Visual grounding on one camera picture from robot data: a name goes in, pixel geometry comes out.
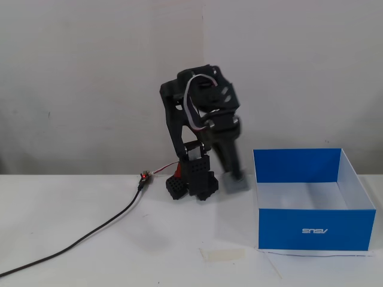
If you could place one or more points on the gray hollow block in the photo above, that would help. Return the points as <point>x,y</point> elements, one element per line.
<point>236,186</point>

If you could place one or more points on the clear tape piece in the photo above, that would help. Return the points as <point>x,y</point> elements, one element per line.
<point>223,254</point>

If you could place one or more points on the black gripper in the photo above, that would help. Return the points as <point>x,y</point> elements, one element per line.
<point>225,133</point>

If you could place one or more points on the small controller board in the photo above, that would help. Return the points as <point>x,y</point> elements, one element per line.
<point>145,177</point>

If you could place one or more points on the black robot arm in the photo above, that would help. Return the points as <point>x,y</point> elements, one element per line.
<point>175,119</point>

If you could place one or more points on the red table clamp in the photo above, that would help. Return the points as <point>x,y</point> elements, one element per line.
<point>178,172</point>

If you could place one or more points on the blue and white cardboard box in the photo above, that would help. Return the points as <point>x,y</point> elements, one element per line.
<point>314,227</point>

